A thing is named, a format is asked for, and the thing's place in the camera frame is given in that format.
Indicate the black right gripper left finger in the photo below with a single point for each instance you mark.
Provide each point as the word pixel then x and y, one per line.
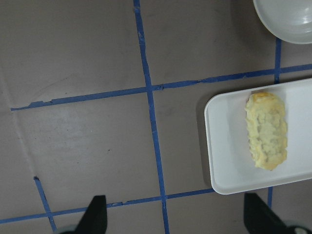
pixel 94 220

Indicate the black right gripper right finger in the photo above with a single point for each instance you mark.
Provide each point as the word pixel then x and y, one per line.
pixel 259 218

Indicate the yellow bread loaf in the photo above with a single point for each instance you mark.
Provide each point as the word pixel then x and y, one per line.
pixel 267 130

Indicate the white rectangular tray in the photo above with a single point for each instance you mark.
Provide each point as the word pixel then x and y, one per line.
pixel 232 169

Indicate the white shallow dish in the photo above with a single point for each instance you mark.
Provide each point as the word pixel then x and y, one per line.
pixel 288 20

